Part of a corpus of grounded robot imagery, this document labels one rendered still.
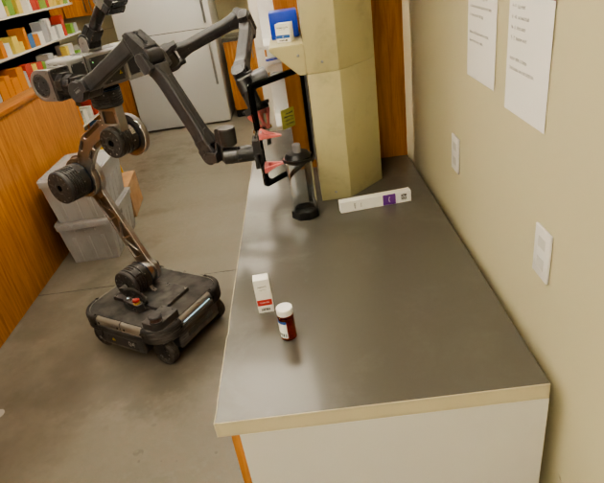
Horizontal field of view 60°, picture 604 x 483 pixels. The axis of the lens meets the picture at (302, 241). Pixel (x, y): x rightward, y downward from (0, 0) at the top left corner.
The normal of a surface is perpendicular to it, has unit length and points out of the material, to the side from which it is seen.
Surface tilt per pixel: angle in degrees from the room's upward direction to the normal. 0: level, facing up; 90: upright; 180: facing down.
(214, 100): 90
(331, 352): 0
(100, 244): 95
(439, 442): 90
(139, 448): 0
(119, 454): 0
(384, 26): 90
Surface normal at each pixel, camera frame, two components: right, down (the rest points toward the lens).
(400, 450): 0.04, 0.48
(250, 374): -0.13, -0.87
